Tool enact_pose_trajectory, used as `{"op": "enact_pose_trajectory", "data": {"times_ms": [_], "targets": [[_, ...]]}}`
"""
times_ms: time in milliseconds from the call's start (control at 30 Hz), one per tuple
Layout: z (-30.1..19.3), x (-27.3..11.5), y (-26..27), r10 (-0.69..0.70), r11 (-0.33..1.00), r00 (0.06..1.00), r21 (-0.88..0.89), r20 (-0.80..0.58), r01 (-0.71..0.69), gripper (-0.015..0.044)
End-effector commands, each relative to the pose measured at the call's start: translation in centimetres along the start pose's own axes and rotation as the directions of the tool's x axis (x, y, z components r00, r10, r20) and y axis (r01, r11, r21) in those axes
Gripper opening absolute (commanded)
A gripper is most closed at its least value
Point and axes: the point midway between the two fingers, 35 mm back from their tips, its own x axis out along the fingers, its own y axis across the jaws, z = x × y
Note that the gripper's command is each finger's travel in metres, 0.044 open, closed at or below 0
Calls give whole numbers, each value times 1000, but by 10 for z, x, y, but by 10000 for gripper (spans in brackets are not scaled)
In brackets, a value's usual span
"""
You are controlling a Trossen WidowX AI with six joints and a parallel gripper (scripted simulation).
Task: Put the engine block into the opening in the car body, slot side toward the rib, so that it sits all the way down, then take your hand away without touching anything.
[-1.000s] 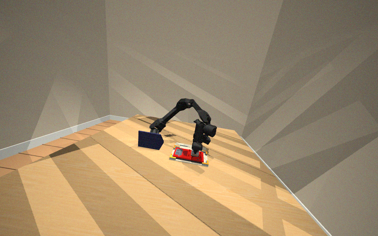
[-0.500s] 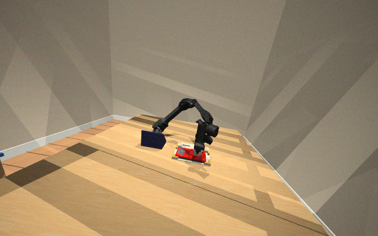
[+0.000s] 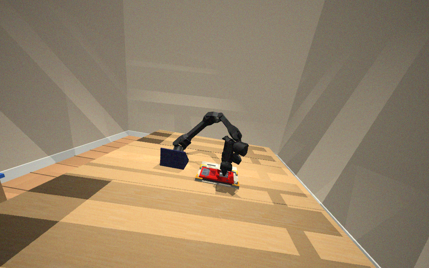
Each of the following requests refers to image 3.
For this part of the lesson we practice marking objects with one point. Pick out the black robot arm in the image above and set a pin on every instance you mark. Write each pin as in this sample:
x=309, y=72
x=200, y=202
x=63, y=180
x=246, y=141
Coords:
x=238, y=147

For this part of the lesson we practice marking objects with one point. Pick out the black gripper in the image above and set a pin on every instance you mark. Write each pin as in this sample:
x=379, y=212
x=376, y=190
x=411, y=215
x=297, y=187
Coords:
x=225, y=164

